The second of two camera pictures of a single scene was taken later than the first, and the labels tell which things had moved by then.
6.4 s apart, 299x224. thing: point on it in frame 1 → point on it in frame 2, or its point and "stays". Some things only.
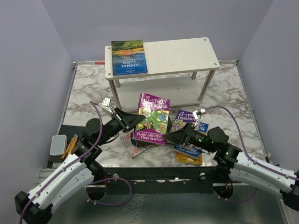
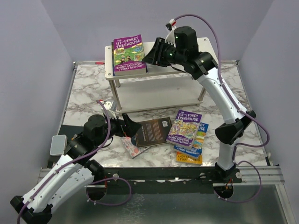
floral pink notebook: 132,149 stays
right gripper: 182,135 → 153,56
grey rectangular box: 58,145 stays
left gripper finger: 131,119 → 131,128
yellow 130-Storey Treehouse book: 183,157 stays
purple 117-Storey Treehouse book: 153,127 → 127,56
